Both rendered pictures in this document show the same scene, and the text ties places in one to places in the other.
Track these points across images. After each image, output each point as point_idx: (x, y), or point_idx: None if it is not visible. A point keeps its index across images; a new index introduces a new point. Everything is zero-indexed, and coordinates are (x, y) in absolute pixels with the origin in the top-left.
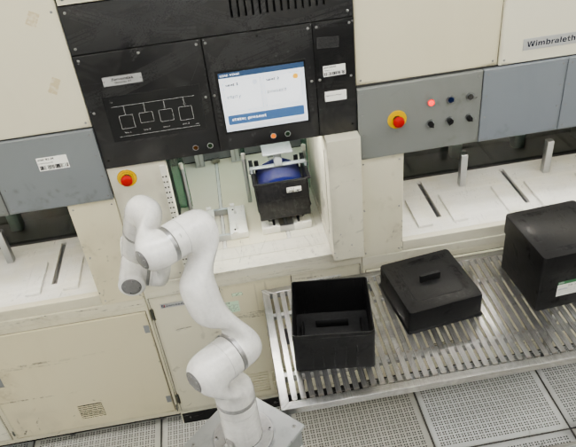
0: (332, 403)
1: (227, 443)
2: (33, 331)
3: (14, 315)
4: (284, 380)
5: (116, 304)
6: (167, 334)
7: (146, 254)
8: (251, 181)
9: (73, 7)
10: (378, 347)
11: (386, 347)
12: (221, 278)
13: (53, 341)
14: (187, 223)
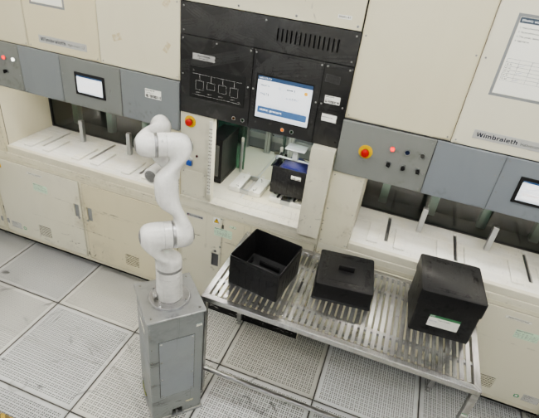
0: (232, 308)
1: (154, 293)
2: (115, 194)
3: (109, 179)
4: (216, 281)
5: None
6: None
7: (137, 142)
8: None
9: (189, 2)
10: (286, 294)
11: (291, 296)
12: (225, 212)
13: (123, 206)
14: (171, 136)
